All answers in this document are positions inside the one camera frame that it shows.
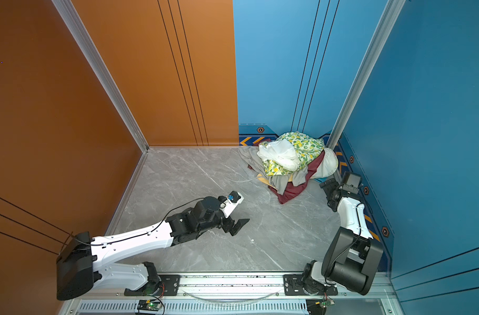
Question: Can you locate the teal blue t-shirt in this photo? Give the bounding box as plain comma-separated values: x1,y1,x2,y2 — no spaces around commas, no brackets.
314,177,328,183

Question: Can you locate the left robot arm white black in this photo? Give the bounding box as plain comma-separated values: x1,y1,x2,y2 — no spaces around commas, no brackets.
56,191,248,301

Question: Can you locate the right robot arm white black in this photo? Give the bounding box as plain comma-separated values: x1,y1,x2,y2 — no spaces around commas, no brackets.
301,172,383,295

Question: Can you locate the pale mint white cloth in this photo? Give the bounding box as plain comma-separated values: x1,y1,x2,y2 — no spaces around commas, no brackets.
312,148,339,179

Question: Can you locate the maroon cloth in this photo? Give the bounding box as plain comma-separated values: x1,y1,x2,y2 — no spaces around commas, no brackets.
239,132,337,204

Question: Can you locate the yellow green floral cloth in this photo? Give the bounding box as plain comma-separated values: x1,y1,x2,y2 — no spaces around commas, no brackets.
259,132,325,175

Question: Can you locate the grey cloth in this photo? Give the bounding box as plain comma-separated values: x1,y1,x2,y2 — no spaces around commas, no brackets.
238,146,309,194

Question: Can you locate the left green circuit board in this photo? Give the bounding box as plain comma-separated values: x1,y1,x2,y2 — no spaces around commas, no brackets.
135,299,166,314

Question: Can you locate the right small circuit board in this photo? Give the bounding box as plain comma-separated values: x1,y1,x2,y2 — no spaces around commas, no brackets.
306,299,333,315

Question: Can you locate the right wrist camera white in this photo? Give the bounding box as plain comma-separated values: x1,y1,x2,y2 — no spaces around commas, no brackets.
342,171,362,188

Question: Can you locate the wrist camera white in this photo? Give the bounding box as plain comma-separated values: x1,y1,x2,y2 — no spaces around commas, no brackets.
218,191,244,219
342,171,362,188

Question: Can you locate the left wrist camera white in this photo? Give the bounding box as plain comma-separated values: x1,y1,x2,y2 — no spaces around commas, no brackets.
218,191,244,219

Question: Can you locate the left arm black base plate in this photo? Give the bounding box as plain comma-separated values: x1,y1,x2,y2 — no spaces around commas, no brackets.
124,274,180,298

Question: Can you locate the aluminium front rail frame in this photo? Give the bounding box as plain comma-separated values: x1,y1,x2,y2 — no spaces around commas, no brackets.
60,272,403,314

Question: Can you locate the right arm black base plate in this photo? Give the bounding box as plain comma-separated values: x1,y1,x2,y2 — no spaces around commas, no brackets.
283,274,339,297

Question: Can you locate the right aluminium corner post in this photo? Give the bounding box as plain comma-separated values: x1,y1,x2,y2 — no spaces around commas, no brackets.
327,0,406,150

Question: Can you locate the aluminium corner post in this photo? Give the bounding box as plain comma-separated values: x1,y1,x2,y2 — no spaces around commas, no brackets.
327,0,406,150
52,0,150,154

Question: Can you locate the left aluminium corner post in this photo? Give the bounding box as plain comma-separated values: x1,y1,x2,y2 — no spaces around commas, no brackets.
52,0,150,154

